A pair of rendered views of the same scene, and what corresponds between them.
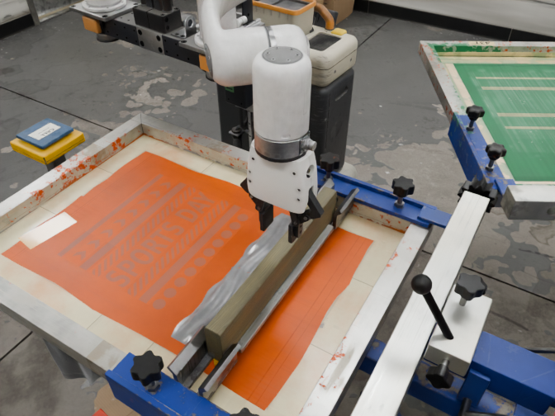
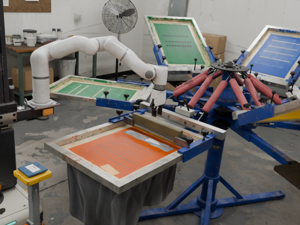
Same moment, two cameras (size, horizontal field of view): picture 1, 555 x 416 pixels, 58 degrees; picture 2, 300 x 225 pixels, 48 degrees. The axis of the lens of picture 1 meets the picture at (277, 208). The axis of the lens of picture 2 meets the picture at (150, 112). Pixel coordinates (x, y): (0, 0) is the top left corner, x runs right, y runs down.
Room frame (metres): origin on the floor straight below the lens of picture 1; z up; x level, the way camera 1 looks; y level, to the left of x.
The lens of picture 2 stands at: (0.36, 1.90, 1.81)
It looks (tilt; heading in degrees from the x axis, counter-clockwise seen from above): 20 degrees down; 278
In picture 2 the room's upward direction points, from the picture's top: 5 degrees clockwise
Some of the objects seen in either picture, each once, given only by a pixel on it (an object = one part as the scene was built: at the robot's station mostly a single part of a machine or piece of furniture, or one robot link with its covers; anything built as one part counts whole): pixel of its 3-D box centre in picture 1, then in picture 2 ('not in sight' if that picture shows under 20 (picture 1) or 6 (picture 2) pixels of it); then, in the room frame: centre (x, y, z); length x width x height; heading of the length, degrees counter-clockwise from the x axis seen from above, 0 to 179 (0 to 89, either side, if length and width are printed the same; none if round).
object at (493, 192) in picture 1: (476, 200); (140, 104); (0.76, -0.40, 1.02); 0.07 x 0.06 x 0.07; 59
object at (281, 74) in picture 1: (282, 77); (154, 73); (0.62, -0.01, 1.35); 0.15 x 0.10 x 0.11; 13
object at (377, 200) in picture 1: (361, 201); (127, 119); (0.80, -0.18, 0.98); 0.30 x 0.05 x 0.07; 59
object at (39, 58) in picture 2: not in sight; (40, 62); (1.25, 0.14, 1.37); 0.13 x 0.10 x 0.16; 103
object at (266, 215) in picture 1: (260, 208); (153, 111); (0.60, 0.03, 1.13); 0.03 x 0.03 x 0.07; 59
